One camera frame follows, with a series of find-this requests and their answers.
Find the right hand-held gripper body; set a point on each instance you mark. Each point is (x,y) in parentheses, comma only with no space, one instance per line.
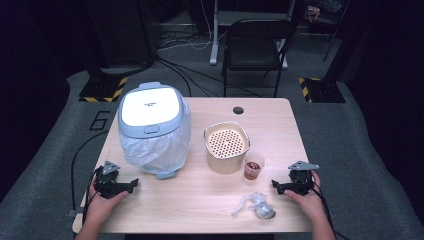
(300,180)

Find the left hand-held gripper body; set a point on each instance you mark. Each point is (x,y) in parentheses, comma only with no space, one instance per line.
(108,183)

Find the person's right hand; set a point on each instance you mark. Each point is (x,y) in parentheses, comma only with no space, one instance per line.
(308,203)

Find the person's left hand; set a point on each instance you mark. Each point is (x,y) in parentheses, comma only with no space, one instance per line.
(101,208)

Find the crumpled clear plastic wrap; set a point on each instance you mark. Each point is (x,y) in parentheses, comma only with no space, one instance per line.
(256,203)

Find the clear plastic cup brown liquid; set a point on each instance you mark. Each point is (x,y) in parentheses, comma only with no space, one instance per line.
(252,170)

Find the white plastic trash bag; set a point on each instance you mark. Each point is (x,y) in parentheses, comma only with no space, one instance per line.
(160,151)

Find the beige plastic container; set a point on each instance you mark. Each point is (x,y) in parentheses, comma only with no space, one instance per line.
(224,165)

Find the beige perforated strainer insert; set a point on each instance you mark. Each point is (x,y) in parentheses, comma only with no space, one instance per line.
(227,143)

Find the hazard-striped black stand base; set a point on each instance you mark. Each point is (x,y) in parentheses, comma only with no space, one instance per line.
(103,90)
(323,91)

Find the black folding chair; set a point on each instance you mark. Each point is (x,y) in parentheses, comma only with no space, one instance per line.
(255,50)

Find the dark cabinet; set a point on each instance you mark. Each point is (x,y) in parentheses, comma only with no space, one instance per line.
(123,33)

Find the white desk frame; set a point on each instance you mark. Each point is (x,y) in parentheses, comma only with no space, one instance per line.
(214,40)

